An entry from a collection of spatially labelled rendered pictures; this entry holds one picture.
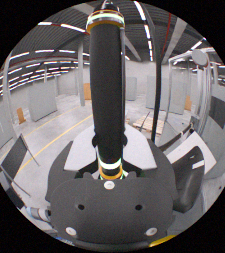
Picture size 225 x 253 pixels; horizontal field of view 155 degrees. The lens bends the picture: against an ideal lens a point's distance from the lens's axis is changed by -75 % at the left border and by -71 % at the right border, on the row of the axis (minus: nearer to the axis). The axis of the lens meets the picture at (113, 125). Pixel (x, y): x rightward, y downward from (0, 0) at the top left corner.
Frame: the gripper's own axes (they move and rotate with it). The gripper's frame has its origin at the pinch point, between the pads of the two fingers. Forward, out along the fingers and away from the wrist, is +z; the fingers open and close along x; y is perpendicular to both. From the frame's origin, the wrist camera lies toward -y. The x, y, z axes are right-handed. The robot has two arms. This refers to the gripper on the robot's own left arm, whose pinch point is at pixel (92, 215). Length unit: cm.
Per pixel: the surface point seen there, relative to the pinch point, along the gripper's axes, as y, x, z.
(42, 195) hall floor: 85, 110, -113
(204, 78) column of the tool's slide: -7, -53, 80
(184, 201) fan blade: -13.2, -23.6, 16.6
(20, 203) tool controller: 10, 8, -56
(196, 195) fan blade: -14.5, -24.8, 18.1
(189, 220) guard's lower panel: -58, 47, 49
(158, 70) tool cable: -1.1, -41.0, 19.8
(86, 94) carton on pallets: 817, -25, 182
